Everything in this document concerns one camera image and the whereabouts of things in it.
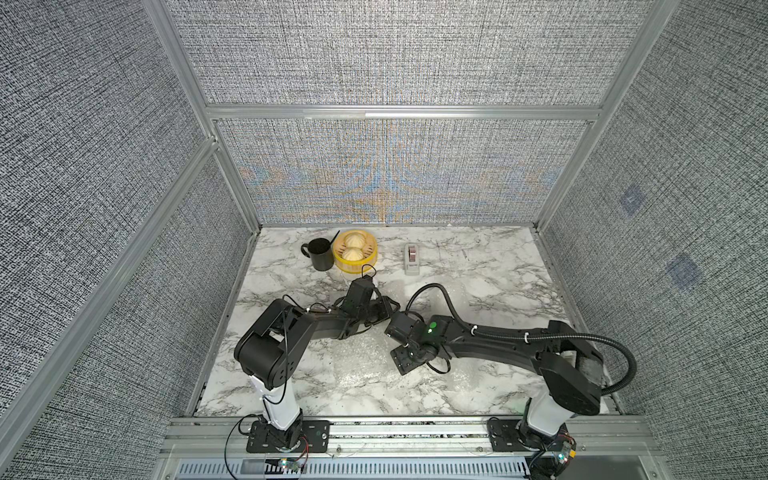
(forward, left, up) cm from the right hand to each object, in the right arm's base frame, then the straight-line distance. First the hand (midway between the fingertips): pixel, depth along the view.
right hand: (405, 351), depth 83 cm
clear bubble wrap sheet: (+19, -28, -6) cm, 34 cm away
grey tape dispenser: (+34, -4, -3) cm, 34 cm away
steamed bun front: (+33, +16, +1) cm, 37 cm away
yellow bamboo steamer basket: (+38, +11, -3) cm, 39 cm away
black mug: (+33, +27, +3) cm, 43 cm away
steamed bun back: (+40, +16, +1) cm, 43 cm away
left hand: (+14, +1, -2) cm, 14 cm away
